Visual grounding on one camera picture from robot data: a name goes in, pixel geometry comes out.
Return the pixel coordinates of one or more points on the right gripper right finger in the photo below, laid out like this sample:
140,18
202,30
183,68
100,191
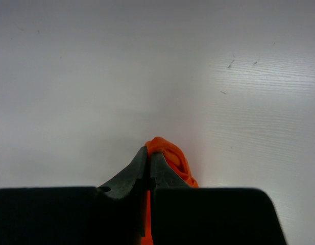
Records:
166,185

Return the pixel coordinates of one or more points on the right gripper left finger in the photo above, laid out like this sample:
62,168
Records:
124,199

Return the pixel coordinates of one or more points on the orange t shirt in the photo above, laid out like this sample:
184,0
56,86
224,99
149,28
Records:
176,159

